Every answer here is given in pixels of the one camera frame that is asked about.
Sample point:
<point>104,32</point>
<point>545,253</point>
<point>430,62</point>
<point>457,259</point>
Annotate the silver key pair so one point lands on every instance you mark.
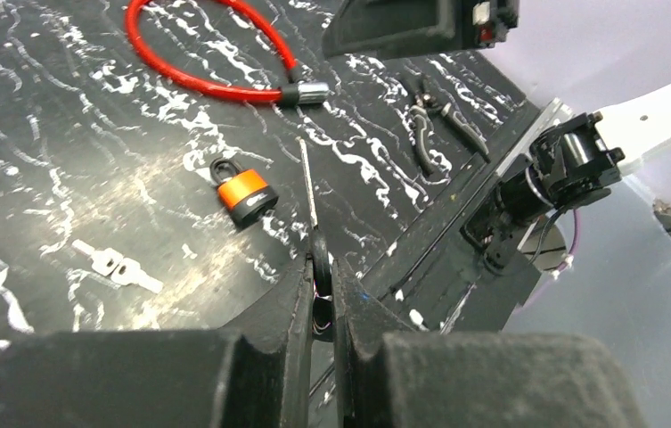
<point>119,269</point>

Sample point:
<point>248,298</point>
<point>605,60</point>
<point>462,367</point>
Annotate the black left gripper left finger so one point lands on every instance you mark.
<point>251,372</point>

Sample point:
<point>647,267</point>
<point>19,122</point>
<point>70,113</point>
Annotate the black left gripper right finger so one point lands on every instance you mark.
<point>389,375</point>

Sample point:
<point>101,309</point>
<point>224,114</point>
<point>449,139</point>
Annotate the red cable lock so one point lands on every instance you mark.
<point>266,72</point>

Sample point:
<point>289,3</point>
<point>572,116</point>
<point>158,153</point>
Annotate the black head key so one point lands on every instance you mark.
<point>318,254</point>

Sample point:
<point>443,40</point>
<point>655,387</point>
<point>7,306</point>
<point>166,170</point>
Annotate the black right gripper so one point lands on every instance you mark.
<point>401,29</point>

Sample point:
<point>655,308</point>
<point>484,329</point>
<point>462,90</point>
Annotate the orange black padlock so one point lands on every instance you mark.
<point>245,195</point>

